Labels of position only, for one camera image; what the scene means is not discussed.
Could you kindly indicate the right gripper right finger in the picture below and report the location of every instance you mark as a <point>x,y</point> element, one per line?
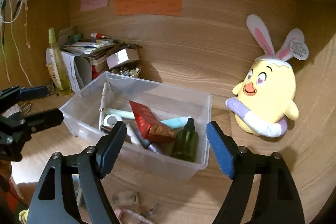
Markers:
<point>278,199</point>

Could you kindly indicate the clear plastic storage bin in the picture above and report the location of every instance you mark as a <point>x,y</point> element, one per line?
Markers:
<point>81,115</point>

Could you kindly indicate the pale green tube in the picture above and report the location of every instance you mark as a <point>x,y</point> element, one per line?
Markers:
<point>123,114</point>

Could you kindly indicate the small open cardboard box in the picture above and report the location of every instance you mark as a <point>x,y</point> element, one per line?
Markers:
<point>122,57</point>

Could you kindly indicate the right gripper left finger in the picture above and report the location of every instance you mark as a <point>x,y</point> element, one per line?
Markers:
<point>54,199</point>

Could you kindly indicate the white pen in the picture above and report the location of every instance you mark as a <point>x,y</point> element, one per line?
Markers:
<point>102,104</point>

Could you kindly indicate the orange paper note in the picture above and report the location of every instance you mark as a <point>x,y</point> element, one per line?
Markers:
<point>151,7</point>

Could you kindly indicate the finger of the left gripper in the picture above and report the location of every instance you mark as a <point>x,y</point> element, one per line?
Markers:
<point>11,96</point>
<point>39,121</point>

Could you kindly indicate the bowl of small items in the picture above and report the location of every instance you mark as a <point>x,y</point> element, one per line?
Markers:
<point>129,70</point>

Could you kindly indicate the red white marker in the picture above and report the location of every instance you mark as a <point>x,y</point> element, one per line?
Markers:
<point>99,36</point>

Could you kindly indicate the tall yellow spray bottle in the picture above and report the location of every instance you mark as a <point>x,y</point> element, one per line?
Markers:
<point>56,66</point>

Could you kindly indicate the stack of books papers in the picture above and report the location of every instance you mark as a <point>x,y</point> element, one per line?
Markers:
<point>93,49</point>

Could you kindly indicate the red packaged box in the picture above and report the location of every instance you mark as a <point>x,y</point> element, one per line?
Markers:
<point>149,127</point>

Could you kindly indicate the white folded paper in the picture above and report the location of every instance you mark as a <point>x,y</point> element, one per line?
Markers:
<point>79,71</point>

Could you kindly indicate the dark green glass bottle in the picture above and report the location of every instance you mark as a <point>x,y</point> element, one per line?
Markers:
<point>186,143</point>

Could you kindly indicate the light blue packet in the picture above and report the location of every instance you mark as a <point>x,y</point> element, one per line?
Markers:
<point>175,123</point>

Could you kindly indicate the purple small bottle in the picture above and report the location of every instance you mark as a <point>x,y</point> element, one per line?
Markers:
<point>149,145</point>

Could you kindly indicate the white tape roll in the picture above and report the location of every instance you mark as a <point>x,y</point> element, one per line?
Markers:
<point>111,119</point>

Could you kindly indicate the yellow chick plush toy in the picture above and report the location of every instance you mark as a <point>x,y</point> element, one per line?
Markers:
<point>264,100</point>

